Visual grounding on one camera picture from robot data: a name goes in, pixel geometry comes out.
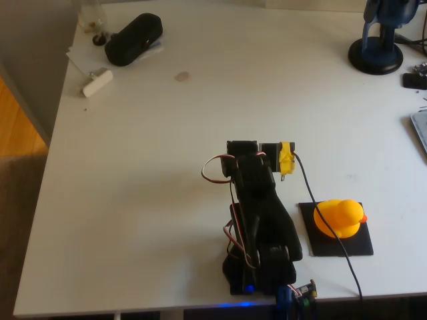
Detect black cables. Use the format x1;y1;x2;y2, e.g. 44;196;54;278
395;31;427;56

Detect white paper sheets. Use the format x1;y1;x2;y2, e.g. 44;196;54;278
65;31;166;73

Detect blue microphone on black stand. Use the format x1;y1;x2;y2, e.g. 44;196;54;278
348;0;420;76

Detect yellow rubber duck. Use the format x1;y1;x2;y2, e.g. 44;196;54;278
313;199;368;239

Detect small controller board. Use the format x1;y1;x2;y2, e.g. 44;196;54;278
293;279;318;306

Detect black square mat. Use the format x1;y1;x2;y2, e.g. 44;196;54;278
298;201;374;257

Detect dark camera cable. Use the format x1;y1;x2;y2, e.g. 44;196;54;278
292;151;364;301

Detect black oblong case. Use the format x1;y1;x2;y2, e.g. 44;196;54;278
104;12;164;67

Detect clear bottle with red label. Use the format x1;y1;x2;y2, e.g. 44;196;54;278
78;0;108;34

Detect white rectangular adapter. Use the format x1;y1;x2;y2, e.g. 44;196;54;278
81;67;114;99

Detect camera with yellow tape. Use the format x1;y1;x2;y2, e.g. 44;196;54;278
258;141;297;183

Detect black phone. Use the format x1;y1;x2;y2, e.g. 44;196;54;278
402;72;427;90

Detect blue table clamp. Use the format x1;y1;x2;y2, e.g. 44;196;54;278
276;285;294;320

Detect red white servo wire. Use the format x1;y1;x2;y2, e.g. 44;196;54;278
201;151;268;184

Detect grey laptop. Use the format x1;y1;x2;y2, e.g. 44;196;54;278
409;109;427;154

